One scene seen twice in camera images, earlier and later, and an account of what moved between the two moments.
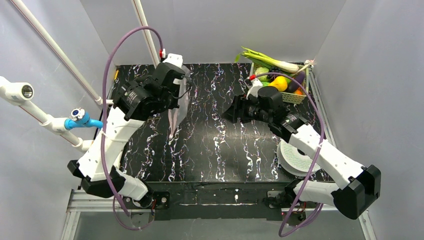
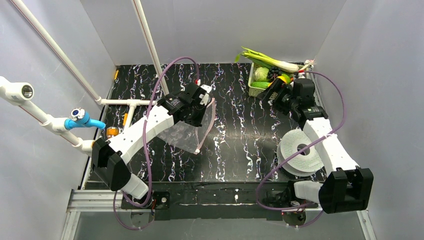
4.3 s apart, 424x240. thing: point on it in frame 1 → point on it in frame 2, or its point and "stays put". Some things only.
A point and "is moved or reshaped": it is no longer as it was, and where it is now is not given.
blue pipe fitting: (79, 117) stays put
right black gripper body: (238, 110) → (276, 96)
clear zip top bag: (176, 116) is moved or reshaped
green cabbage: (260, 70) stays put
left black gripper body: (177, 84) → (193, 110)
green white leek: (258, 58) stays put
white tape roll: (296, 162) stays put
